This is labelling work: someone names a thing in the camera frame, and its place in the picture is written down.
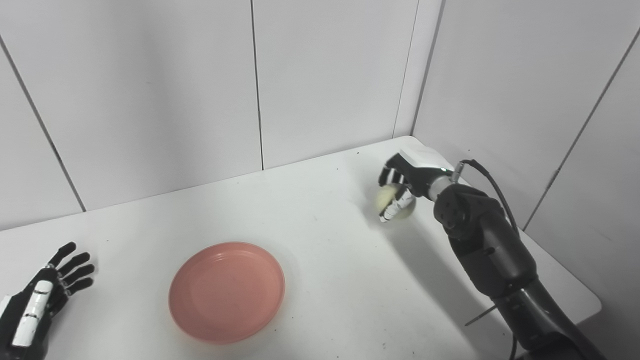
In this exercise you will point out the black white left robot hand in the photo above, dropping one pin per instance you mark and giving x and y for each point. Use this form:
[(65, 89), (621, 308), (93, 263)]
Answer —
[(30, 315)]

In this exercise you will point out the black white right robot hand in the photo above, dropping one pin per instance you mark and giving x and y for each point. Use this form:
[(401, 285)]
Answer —
[(420, 172)]

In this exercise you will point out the cream steamed bun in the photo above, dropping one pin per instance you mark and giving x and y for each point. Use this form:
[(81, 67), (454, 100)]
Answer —
[(387, 197)]

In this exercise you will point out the pink round plate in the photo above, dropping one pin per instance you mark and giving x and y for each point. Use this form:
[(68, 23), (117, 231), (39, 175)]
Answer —
[(226, 292)]

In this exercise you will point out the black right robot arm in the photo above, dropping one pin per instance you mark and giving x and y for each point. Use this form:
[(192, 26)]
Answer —
[(495, 250)]

